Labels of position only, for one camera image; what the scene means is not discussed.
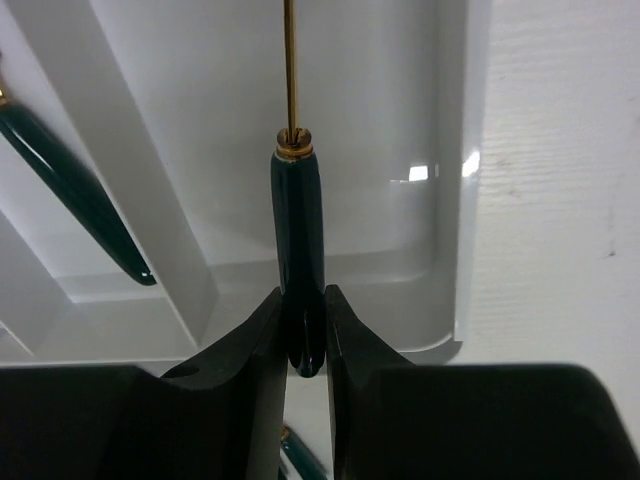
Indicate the white three-compartment cutlery tray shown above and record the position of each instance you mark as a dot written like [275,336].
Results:
[175,107]

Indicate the gold spoon green handle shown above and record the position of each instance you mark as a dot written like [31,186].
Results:
[298,221]

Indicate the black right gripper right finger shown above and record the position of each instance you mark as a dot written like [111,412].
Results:
[393,419]

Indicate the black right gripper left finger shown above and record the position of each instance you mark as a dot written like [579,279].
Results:
[217,415]

